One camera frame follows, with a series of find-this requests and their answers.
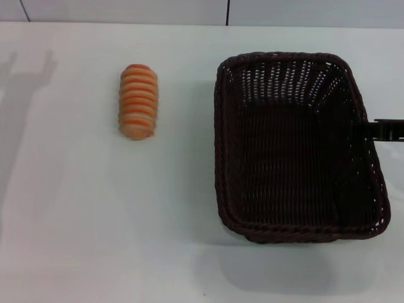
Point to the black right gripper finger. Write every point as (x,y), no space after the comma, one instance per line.
(386,130)

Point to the dark brown wicker basket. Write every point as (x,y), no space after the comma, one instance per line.
(284,164)

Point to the orange striped bread loaf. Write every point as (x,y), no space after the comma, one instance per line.
(138,101)

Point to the black vertical wall strip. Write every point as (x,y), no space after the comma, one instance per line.
(227,12)

